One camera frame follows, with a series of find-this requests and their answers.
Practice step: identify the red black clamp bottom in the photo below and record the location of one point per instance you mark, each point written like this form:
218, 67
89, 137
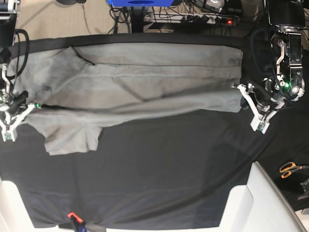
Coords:
78, 225

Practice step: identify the white base housing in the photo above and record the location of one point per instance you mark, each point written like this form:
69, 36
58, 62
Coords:
259, 206
13, 214

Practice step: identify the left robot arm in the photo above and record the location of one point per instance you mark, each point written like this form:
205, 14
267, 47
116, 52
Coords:
277, 52

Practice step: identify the orange handled scissors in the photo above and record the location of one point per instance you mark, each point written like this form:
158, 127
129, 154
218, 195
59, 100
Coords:
289, 168

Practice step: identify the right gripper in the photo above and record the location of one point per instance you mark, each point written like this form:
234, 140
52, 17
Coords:
13, 106

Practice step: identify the white power strip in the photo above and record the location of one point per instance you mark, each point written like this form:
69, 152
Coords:
203, 18

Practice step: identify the small black metal bracket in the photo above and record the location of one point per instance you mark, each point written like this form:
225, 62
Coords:
305, 186

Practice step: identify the grey T-shirt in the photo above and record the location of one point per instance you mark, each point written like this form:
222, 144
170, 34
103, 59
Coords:
89, 88

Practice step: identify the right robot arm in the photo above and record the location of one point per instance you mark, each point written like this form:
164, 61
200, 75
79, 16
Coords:
9, 11

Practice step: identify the blue plastic box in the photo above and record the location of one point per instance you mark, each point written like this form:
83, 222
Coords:
140, 3

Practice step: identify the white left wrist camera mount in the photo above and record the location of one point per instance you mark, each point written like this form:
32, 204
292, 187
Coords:
260, 122

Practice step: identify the black metal stand column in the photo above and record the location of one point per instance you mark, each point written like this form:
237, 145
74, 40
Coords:
137, 15

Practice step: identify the black table cloth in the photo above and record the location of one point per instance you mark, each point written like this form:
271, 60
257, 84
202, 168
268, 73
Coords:
165, 173

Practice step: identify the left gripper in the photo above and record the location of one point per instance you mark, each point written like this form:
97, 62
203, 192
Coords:
263, 101

